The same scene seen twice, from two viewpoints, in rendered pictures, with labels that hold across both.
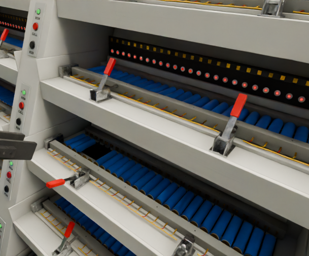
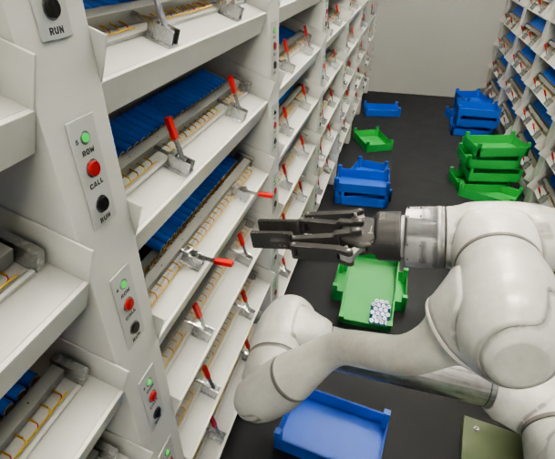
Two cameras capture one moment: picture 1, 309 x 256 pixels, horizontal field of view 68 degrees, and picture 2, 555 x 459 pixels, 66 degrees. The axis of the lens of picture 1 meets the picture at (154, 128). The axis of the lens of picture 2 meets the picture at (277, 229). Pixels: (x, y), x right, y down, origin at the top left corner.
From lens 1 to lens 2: 94 cm
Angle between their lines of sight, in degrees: 95
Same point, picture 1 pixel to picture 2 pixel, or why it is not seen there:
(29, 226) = (177, 386)
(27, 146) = (267, 221)
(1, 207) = (157, 444)
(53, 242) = (191, 349)
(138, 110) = (196, 145)
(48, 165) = (172, 301)
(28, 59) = (102, 235)
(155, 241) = (235, 209)
